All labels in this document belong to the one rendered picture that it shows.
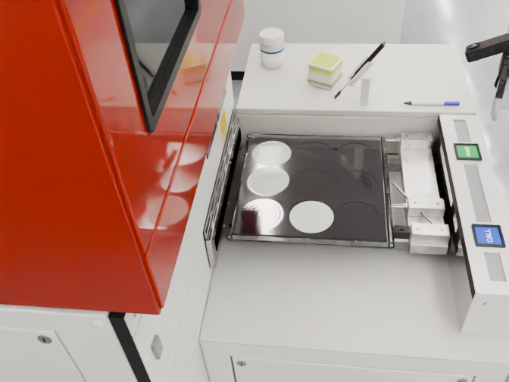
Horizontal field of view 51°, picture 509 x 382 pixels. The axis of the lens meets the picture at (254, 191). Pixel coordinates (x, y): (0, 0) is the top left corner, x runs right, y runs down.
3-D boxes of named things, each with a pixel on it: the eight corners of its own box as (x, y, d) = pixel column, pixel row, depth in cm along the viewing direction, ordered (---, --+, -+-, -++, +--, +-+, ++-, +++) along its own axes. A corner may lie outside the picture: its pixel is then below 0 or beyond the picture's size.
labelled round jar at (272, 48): (260, 69, 158) (257, 39, 151) (262, 56, 163) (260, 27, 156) (283, 69, 157) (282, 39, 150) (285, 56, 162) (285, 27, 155)
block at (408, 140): (400, 148, 142) (401, 139, 140) (398, 139, 144) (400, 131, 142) (431, 148, 141) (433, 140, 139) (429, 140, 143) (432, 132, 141)
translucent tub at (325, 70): (307, 84, 151) (307, 63, 146) (319, 71, 155) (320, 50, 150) (331, 91, 147) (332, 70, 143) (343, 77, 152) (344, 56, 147)
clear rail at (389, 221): (388, 249, 117) (388, 245, 116) (379, 139, 143) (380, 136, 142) (395, 249, 117) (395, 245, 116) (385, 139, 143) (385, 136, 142)
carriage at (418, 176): (408, 253, 120) (410, 245, 118) (398, 148, 146) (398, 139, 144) (445, 255, 119) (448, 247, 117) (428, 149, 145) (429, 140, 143)
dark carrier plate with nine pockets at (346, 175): (231, 234, 122) (231, 233, 122) (250, 139, 146) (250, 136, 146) (386, 242, 118) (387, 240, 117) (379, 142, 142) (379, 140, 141)
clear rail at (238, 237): (226, 241, 121) (225, 237, 120) (226, 236, 122) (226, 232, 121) (395, 249, 117) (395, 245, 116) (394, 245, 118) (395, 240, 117)
